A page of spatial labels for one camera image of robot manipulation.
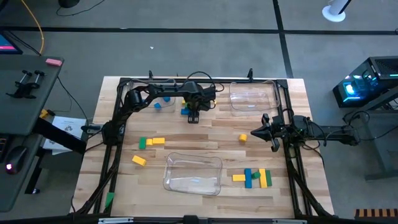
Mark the blue rectangular block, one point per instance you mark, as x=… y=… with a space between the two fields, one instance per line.
x=248 y=179
x=184 y=111

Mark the computer screen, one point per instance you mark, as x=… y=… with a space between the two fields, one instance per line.
x=7 y=45

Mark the black computer mouse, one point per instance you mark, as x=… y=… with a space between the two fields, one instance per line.
x=17 y=157

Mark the long yellow block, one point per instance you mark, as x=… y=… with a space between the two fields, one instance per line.
x=263 y=179

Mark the small yellow cube block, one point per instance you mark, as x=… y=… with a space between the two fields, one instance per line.
x=149 y=142

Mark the black aluminium table frame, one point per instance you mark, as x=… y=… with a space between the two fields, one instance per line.
x=123 y=81

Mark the clear plastic bin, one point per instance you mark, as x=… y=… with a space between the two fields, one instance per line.
x=169 y=107
x=192 y=168
x=253 y=93

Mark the orange black striped strip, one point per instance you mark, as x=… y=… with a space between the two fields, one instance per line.
x=376 y=213

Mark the small yellow plug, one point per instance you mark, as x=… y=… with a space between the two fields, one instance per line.
x=43 y=114

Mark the green cylinder block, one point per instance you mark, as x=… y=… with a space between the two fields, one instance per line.
x=256 y=175

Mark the pink eraser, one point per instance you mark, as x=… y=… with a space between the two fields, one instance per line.
x=53 y=62

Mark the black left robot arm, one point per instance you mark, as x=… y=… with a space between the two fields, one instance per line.
x=133 y=99

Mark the black keyboard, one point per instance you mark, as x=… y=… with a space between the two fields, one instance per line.
x=2 y=146

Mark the black table clamp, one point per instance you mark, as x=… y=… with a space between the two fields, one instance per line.
x=150 y=75
x=90 y=127
x=250 y=73

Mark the black desk foot bar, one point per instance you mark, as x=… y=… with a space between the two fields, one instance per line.
x=59 y=135

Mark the white round stand base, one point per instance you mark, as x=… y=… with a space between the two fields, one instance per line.
x=334 y=14

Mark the silver metal bracket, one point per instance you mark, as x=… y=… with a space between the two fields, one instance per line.
x=289 y=221
x=115 y=220

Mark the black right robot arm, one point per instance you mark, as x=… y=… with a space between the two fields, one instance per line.
x=332 y=133

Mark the small yellow cube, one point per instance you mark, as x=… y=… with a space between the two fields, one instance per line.
x=242 y=137

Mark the black desk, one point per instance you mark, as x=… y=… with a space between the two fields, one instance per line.
x=31 y=105

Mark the black clamp holder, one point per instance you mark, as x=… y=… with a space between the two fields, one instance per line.
x=25 y=88

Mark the black round stand base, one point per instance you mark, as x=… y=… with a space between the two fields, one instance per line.
x=68 y=2

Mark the black lit computer tower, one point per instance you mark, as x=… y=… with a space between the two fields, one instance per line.
x=373 y=77

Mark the grey metal stand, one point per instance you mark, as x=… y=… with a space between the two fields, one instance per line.
x=381 y=146

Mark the white printed paper sheet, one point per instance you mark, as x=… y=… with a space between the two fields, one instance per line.
x=70 y=124
x=51 y=146

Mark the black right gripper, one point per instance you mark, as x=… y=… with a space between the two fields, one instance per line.
x=275 y=130

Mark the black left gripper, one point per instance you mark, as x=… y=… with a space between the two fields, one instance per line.
x=199 y=96

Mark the green rectangular block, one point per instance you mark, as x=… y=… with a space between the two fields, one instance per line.
x=142 y=143
x=269 y=178

